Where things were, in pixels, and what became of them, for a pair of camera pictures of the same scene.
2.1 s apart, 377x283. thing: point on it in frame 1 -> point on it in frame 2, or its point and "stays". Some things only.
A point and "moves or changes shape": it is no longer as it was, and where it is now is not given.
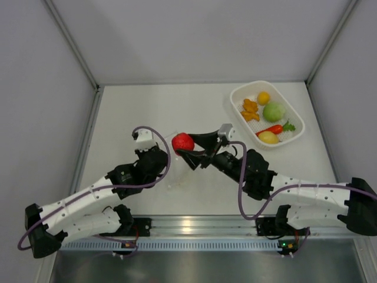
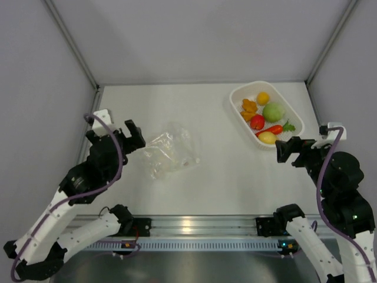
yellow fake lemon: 263,98 stays
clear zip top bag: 182,175 moves or changes shape
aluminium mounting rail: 226,226 stays
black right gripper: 208,141 -> 305,146
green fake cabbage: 274,111 stays
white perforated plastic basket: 267,114 stays
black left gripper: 139,154 -> 134,142
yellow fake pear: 268,137 stays
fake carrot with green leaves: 278,129 stays
